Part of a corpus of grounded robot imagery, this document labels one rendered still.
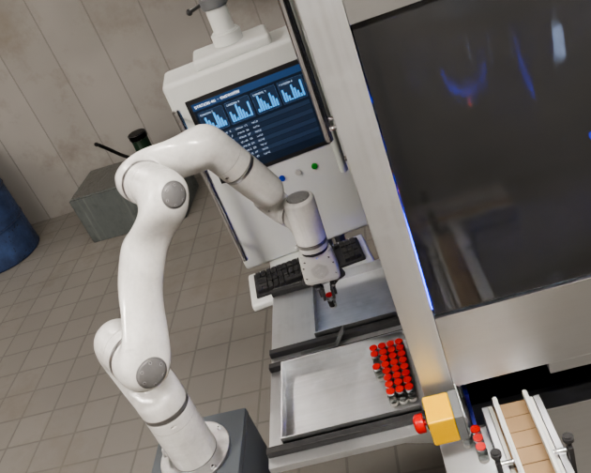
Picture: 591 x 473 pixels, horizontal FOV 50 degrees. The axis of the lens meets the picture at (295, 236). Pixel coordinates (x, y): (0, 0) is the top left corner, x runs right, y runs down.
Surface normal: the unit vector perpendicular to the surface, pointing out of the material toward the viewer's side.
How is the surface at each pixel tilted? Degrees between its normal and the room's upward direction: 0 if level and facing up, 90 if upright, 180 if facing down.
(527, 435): 0
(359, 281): 0
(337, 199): 90
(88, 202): 90
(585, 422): 90
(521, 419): 0
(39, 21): 90
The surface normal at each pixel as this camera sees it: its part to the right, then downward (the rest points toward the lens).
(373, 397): -0.32, -0.79
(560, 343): 0.01, 0.54
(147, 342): 0.58, -0.25
